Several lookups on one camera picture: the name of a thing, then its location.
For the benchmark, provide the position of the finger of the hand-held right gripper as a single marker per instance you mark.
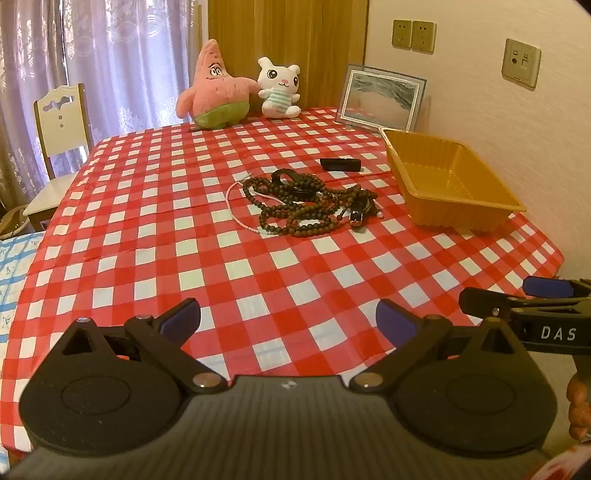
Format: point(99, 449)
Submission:
point(547, 287)
point(480, 300)

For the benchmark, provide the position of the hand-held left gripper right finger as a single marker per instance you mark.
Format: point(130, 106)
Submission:
point(395, 318)

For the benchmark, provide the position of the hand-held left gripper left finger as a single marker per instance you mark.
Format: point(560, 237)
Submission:
point(181, 318)

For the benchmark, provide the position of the yellow plastic tray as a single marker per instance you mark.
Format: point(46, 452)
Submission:
point(443, 180)

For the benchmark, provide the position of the black round-face watch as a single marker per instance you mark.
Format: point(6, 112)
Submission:
point(300, 187)

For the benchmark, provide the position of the small black case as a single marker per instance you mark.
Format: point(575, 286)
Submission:
point(341, 165)

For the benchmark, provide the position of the person's right hand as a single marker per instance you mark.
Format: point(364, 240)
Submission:
point(579, 406)

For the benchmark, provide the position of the red checkered tablecloth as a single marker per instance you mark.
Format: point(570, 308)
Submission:
point(184, 258)

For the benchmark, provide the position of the blue patterned cloth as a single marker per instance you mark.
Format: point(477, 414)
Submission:
point(18, 272)

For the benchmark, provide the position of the white wooden chair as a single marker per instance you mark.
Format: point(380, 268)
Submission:
point(62, 124)

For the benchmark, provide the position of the pink starfish plush toy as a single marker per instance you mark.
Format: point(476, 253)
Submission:
point(212, 92)

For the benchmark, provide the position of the white bunny plush toy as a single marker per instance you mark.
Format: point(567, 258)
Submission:
point(277, 90)

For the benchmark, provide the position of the sheer lace curtain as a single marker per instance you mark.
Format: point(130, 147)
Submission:
point(115, 60)

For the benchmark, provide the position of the wooden panel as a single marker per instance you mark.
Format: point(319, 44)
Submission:
point(286, 32)

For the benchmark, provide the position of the glass picture frame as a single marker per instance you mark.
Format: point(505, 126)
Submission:
point(381, 99)

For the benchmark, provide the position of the beige wall socket panel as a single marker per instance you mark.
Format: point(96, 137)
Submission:
point(521, 63)

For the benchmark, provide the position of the beige wall outlet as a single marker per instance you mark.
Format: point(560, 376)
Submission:
point(423, 36)
point(401, 33)

